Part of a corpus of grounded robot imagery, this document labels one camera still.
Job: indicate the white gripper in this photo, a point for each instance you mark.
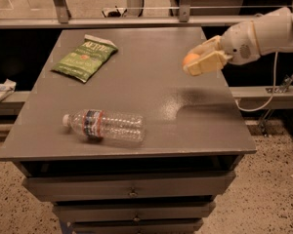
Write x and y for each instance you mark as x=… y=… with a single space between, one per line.
x=239 y=43

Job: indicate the orange fruit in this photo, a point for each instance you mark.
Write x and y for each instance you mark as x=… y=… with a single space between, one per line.
x=190 y=57

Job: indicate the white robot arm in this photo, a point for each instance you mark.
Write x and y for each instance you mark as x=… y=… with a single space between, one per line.
x=274 y=31

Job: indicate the clear plastic water bottle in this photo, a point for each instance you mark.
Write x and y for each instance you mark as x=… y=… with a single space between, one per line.
x=95 y=123

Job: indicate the grey drawer cabinet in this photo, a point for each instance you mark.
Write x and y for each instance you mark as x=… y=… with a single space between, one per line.
x=140 y=148

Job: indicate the green chip bag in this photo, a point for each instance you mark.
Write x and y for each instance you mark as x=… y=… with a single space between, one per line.
x=86 y=59

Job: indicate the top grey drawer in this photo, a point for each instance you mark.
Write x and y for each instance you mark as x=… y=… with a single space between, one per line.
x=137 y=186

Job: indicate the grey drawer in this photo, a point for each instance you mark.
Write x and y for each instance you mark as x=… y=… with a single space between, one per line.
x=137 y=186
x=164 y=226
x=138 y=211

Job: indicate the bottom grey drawer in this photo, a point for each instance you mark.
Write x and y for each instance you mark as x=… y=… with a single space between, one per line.
x=164 y=226

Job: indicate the middle grey drawer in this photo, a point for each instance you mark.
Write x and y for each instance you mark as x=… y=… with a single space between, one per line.
x=138 y=211

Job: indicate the metal rail frame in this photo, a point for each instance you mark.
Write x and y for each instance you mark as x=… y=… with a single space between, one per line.
x=22 y=14

